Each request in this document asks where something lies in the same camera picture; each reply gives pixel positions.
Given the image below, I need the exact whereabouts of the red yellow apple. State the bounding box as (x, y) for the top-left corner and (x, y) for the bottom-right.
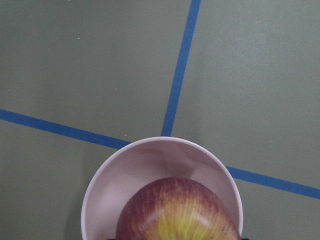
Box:
(115, 178), (241, 240)

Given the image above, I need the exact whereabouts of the pink bowl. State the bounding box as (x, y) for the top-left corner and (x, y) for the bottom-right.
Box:
(81, 136), (244, 240)

